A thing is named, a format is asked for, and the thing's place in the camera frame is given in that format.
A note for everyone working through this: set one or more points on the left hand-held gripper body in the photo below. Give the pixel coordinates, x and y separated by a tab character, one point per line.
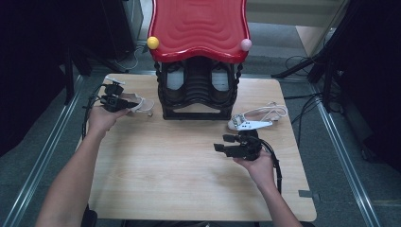
113	102

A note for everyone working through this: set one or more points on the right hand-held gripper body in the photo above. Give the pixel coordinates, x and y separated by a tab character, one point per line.
249	146

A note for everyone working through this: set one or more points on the white jewelled slingback heel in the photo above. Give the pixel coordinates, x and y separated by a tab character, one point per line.
268	110
145	105

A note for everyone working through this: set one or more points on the black leather shoe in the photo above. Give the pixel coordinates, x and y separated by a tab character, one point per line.
220	80
175	80

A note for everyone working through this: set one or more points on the red and black shoe rack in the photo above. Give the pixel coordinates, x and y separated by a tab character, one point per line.
198	28

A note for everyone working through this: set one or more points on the person's left hand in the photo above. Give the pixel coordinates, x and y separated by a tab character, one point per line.
101	121

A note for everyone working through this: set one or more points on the person's right hand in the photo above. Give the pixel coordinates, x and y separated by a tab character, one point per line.
261	170

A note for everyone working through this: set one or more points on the black stand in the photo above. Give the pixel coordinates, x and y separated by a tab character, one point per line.
69	82

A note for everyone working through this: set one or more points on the grey tape strip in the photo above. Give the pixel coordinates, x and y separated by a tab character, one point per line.
307	194

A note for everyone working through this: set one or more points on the black tripod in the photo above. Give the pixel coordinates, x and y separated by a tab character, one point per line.
327	78

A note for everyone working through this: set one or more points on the metal floor rail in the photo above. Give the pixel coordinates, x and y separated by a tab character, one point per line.
31	176
346	170

